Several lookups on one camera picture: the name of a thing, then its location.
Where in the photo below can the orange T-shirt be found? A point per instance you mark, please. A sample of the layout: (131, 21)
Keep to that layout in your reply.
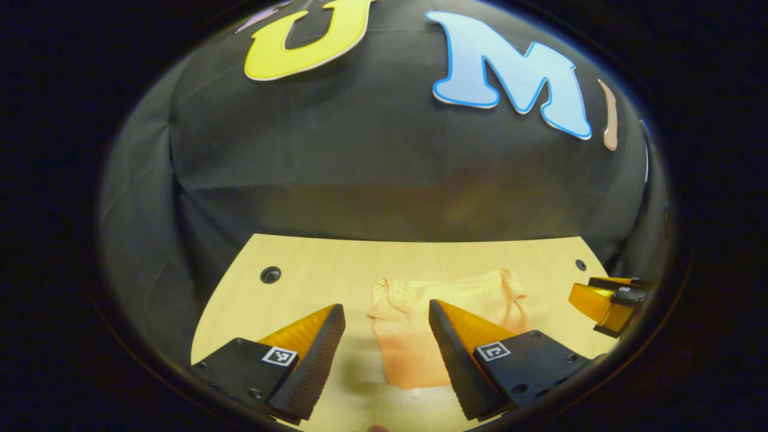
(408, 336)

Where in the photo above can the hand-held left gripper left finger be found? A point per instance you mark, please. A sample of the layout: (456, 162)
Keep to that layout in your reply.
(312, 366)

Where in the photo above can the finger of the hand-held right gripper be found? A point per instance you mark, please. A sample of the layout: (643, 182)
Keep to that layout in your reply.
(594, 303)
(618, 282)

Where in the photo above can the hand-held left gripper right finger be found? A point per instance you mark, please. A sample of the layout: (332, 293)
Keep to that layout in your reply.
(456, 372)

